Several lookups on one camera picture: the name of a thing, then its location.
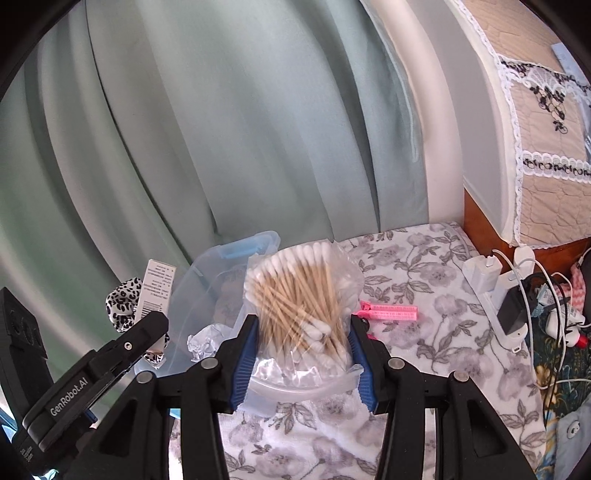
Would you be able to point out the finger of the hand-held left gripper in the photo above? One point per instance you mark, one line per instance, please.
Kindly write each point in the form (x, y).
(134, 341)

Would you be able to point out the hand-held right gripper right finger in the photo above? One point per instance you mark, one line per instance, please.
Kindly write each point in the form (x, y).
(362, 369)

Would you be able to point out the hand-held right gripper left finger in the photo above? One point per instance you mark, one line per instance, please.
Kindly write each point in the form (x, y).
(242, 364)

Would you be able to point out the leopard print scrunchie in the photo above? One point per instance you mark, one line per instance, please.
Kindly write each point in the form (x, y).
(122, 300)

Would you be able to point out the small white medicine box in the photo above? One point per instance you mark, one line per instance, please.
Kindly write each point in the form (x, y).
(157, 286)

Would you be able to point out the pink hair roller clip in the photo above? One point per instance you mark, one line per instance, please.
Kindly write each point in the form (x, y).
(392, 314)

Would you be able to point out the bag of cotton swabs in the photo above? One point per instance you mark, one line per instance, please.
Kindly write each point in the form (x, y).
(295, 300)

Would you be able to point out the clear plastic storage container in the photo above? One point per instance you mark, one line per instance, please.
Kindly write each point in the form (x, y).
(203, 286)

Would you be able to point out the floral fleece blanket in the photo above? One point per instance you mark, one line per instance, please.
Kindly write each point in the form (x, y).
(438, 323)

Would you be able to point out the white charger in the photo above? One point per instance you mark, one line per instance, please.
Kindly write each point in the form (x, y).
(482, 274)
(524, 258)

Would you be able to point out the black power adapter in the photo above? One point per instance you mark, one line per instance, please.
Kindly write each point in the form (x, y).
(515, 309)

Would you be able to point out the white power strip with chargers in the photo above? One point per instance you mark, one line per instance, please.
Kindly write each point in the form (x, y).
(532, 332)

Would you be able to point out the dark floral cloth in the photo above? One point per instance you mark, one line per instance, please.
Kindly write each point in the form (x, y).
(568, 364)

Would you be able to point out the white bottle red cap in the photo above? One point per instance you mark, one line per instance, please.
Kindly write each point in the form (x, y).
(565, 330)

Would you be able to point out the light green curtain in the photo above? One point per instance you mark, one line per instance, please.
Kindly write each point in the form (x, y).
(184, 138)

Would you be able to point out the light blue panda cloth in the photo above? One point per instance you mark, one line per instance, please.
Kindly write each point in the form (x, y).
(572, 443)

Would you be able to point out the pink knitted cloth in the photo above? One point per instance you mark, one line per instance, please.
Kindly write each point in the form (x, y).
(581, 281)

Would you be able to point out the white padded headboard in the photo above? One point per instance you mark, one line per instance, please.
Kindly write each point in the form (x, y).
(489, 161)

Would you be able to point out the beige quilted lace cover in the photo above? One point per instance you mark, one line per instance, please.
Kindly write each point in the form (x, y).
(554, 207)

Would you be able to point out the brown wooden bed frame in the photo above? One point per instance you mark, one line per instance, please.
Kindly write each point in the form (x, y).
(480, 230)

